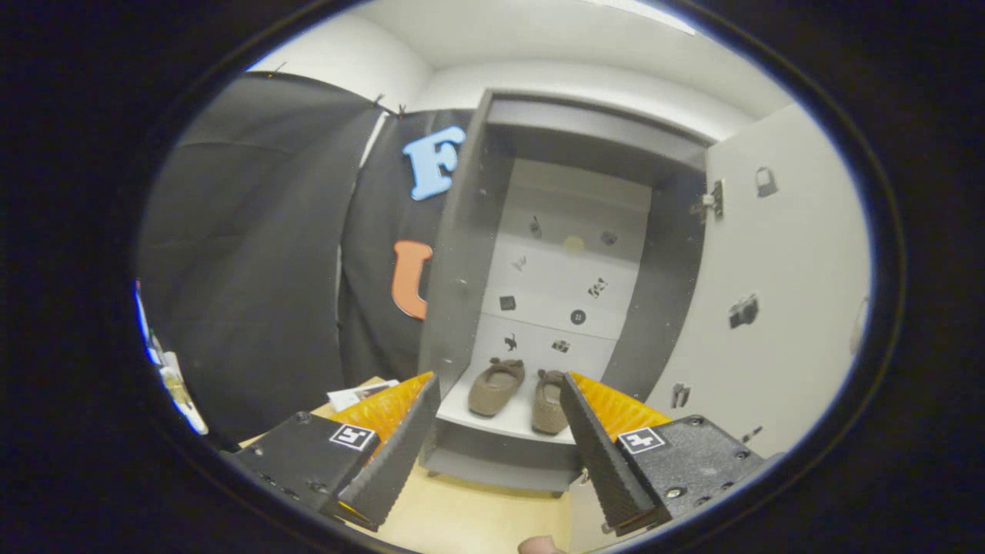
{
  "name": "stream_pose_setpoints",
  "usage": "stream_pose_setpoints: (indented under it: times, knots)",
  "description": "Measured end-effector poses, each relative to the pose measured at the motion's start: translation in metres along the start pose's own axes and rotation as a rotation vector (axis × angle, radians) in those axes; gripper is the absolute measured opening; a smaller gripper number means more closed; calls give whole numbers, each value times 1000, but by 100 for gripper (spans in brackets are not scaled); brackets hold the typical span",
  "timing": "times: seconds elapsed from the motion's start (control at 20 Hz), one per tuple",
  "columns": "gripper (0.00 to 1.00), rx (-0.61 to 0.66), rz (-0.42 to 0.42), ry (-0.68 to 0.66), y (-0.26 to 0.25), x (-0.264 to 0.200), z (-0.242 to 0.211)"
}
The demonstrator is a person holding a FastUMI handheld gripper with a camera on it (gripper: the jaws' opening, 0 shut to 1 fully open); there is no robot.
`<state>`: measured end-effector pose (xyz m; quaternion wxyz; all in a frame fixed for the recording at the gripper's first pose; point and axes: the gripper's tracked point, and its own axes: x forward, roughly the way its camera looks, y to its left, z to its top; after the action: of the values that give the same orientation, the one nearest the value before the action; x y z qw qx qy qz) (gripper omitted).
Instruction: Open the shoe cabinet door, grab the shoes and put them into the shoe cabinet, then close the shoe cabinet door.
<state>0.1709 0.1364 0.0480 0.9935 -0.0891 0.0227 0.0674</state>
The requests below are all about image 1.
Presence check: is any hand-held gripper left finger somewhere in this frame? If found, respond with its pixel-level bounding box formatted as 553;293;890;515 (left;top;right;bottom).
221;372;442;533

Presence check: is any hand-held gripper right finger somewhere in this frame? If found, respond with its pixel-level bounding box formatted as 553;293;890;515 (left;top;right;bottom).
559;372;770;537

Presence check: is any brown fuzzy shoe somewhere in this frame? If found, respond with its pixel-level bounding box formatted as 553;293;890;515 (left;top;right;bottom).
468;356;526;419
531;369;572;436

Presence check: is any grey shoe cabinet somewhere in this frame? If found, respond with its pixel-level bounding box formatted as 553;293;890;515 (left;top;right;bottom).
418;88;713;497

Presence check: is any metal door hinge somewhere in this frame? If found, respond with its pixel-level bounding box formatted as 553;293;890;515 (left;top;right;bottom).
690;179;726;220

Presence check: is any blurred white and blue clutter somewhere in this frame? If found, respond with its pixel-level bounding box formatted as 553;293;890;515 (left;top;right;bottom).
135;281;210;436

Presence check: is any black backdrop cloth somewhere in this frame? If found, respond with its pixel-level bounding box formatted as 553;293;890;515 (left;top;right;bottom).
137;72;474;443

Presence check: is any long ceiling light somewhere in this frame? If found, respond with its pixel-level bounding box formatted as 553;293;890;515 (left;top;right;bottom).
600;0;697;35

